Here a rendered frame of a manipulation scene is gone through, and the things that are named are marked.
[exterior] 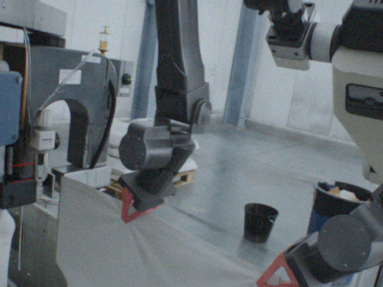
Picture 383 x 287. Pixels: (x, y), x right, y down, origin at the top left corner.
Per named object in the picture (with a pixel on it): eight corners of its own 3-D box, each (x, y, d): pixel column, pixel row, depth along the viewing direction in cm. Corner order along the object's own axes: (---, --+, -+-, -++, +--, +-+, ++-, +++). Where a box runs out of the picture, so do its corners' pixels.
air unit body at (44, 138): (56, 186, 77) (62, 110, 74) (36, 190, 73) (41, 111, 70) (43, 179, 79) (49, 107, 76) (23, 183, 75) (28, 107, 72)
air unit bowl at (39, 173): (49, 181, 76) (52, 152, 74) (37, 183, 73) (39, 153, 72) (41, 177, 77) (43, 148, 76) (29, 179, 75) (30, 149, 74)
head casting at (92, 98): (109, 166, 96) (123, 46, 90) (20, 180, 76) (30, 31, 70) (42, 139, 112) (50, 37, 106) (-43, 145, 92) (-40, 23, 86)
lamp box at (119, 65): (130, 97, 96) (134, 61, 94) (116, 97, 92) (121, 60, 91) (109, 92, 100) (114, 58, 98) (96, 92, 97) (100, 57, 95)
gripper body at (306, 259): (279, 257, 47) (331, 235, 43) (307, 235, 55) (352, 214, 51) (304, 305, 45) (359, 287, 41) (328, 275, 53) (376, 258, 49)
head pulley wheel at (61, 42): (73, 51, 83) (75, 39, 83) (38, 46, 76) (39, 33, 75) (50, 47, 88) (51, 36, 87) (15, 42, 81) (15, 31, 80)
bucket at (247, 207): (278, 238, 328) (284, 210, 323) (263, 249, 304) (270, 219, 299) (248, 226, 345) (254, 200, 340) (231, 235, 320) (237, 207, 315)
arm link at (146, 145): (215, 100, 61) (173, 90, 65) (168, 95, 51) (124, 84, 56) (198, 173, 63) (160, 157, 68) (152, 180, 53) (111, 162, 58)
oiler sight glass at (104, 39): (111, 49, 89) (112, 34, 88) (102, 49, 87) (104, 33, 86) (103, 49, 90) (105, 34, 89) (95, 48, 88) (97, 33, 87)
